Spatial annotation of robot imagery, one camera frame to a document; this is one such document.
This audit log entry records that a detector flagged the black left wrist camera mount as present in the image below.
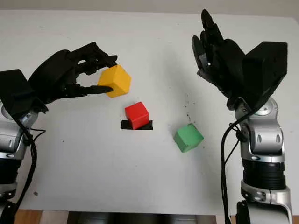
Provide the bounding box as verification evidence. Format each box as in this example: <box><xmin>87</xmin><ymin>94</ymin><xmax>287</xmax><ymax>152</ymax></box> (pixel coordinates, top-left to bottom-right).
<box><xmin>0</xmin><ymin>69</ymin><xmax>49</xmax><ymax>117</ymax></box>

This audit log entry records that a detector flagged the green cube block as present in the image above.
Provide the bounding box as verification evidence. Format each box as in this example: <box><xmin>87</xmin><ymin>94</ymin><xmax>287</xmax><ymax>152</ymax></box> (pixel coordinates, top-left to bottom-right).
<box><xmin>173</xmin><ymin>123</ymin><xmax>204</xmax><ymax>154</ymax></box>

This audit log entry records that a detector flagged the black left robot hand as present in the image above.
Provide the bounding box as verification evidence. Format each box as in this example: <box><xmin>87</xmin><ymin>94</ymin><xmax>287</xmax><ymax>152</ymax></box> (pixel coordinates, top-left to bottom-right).
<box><xmin>28</xmin><ymin>42</ymin><xmax>118</xmax><ymax>105</ymax></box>

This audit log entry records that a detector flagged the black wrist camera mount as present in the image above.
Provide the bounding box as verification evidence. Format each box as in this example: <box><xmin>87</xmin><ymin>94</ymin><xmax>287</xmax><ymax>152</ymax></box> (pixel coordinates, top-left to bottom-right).
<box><xmin>242</xmin><ymin>41</ymin><xmax>288</xmax><ymax>110</ymax></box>
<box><xmin>0</xmin><ymin>69</ymin><xmax>49</xmax><ymax>117</ymax></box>

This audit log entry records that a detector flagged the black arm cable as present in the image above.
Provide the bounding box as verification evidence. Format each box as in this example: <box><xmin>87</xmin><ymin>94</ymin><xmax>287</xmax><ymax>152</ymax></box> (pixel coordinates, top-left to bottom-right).
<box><xmin>221</xmin><ymin>112</ymin><xmax>254</xmax><ymax>224</ymax></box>
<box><xmin>13</xmin><ymin>118</ymin><xmax>47</xmax><ymax>213</ymax></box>

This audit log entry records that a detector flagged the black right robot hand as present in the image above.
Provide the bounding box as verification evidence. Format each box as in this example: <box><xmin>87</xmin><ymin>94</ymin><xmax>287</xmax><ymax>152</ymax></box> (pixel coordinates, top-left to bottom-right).
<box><xmin>192</xmin><ymin>9</ymin><xmax>252</xmax><ymax>110</ymax></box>

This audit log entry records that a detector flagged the yellow cube block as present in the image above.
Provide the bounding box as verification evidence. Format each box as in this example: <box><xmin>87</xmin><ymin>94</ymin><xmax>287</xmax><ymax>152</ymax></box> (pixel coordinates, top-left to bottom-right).
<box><xmin>97</xmin><ymin>64</ymin><xmax>132</xmax><ymax>98</ymax></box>

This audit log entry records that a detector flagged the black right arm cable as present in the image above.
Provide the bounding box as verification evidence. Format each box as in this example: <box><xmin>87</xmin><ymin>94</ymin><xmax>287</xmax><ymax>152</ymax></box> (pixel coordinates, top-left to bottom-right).
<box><xmin>221</xmin><ymin>112</ymin><xmax>254</xmax><ymax>224</ymax></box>

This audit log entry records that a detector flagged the dark grey robot torso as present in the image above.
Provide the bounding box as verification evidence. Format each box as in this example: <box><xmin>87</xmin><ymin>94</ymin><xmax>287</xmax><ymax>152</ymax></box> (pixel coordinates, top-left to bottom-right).
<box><xmin>67</xmin><ymin>211</ymin><xmax>217</xmax><ymax>224</ymax></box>

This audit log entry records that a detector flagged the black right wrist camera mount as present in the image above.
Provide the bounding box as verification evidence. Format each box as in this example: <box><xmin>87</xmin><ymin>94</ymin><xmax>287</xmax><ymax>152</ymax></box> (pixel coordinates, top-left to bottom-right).
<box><xmin>242</xmin><ymin>41</ymin><xmax>288</xmax><ymax>110</ymax></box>

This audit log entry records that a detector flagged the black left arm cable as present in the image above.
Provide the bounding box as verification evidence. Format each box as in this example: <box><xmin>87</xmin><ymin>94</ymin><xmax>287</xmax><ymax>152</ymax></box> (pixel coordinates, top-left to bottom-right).
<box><xmin>13</xmin><ymin>118</ymin><xmax>47</xmax><ymax>213</ymax></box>

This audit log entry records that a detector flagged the red cube block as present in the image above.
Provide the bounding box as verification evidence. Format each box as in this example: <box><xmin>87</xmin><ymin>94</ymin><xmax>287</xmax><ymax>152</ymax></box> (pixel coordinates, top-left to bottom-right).
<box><xmin>125</xmin><ymin>101</ymin><xmax>150</xmax><ymax>130</ymax></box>

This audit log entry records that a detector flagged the black tape strip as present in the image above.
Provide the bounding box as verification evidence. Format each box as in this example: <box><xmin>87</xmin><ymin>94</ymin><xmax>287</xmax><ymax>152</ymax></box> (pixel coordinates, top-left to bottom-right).
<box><xmin>121</xmin><ymin>119</ymin><xmax>154</xmax><ymax>131</ymax></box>

